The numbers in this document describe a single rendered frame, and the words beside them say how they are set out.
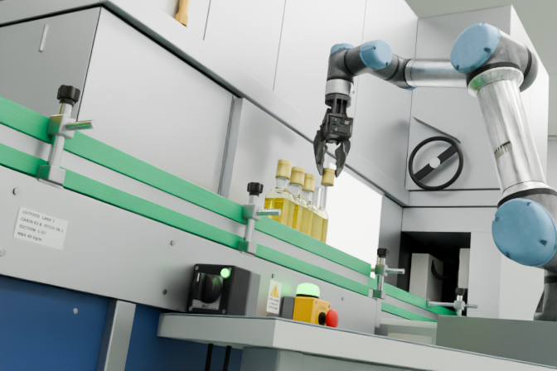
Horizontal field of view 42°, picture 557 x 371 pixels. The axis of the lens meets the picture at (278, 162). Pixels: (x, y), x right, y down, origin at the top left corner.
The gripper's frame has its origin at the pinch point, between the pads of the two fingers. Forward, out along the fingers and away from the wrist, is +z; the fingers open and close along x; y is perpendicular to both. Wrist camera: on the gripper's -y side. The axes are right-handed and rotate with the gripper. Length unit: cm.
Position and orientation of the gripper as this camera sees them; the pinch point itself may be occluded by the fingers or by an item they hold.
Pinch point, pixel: (328, 172)
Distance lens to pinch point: 190.8
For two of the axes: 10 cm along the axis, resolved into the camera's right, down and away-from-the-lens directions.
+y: 1.7, -2.5, -9.5
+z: -1.2, 9.6, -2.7
